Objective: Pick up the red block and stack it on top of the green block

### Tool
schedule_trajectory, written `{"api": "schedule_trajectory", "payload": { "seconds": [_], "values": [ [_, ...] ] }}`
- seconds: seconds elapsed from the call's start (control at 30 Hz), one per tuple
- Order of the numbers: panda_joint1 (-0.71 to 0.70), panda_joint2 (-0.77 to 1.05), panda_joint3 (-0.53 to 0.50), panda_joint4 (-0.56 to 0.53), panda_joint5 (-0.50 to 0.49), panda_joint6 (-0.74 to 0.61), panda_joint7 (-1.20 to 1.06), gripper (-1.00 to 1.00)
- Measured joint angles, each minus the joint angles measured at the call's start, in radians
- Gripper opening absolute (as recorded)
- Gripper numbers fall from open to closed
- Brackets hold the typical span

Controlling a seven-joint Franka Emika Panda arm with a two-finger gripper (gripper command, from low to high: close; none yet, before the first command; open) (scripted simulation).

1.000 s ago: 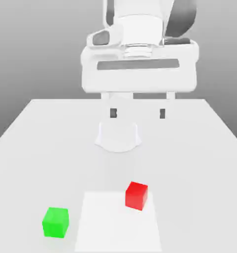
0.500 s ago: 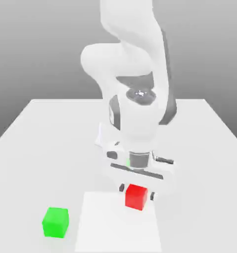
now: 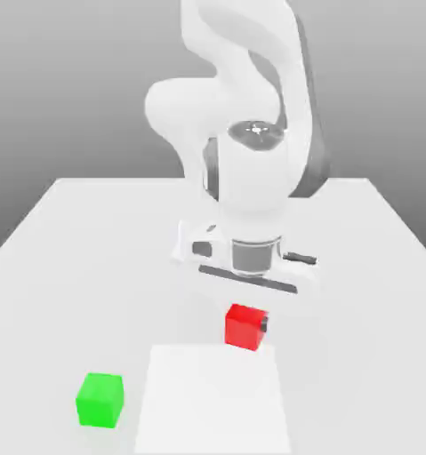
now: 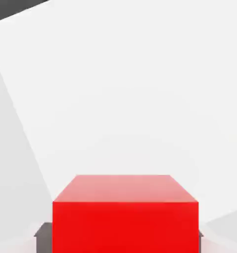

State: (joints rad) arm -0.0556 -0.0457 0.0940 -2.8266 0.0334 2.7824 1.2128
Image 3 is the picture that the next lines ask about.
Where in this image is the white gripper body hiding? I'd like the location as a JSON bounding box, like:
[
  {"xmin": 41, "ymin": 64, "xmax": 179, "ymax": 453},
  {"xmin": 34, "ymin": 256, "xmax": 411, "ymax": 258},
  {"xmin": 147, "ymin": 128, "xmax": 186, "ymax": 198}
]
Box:
[{"xmin": 197, "ymin": 263, "xmax": 321, "ymax": 303}]

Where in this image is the small green cube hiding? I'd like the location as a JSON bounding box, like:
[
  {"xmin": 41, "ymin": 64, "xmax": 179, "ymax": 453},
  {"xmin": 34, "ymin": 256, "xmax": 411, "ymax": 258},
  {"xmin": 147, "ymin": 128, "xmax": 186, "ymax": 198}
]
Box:
[{"xmin": 75, "ymin": 371, "xmax": 125, "ymax": 430}]

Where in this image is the small red cube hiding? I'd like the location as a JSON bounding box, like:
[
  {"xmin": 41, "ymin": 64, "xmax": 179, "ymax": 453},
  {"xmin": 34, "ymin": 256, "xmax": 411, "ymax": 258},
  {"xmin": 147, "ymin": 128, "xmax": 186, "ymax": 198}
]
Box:
[{"xmin": 224, "ymin": 302, "xmax": 269, "ymax": 353}]

